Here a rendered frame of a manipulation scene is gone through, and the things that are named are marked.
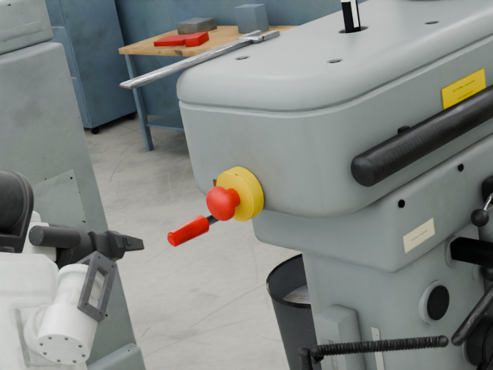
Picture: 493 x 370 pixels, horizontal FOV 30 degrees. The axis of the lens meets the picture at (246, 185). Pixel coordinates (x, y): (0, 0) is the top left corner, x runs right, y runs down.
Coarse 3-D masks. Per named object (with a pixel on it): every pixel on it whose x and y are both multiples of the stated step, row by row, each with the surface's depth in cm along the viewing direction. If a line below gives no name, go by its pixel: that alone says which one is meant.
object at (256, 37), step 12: (252, 36) 119; (264, 36) 116; (276, 36) 118; (216, 48) 113; (228, 48) 113; (192, 60) 109; (204, 60) 110; (156, 72) 106; (168, 72) 107; (120, 84) 104; (132, 84) 103
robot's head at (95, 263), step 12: (96, 252) 115; (72, 264) 115; (84, 264) 116; (96, 264) 114; (108, 264) 116; (108, 276) 115; (84, 288) 111; (108, 288) 114; (84, 300) 110; (108, 300) 113; (84, 312) 110; (96, 312) 111
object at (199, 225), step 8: (200, 216) 113; (208, 216) 114; (184, 224) 111; (192, 224) 111; (200, 224) 112; (208, 224) 112; (176, 232) 110; (184, 232) 110; (192, 232) 111; (200, 232) 112; (168, 240) 111; (176, 240) 110; (184, 240) 110
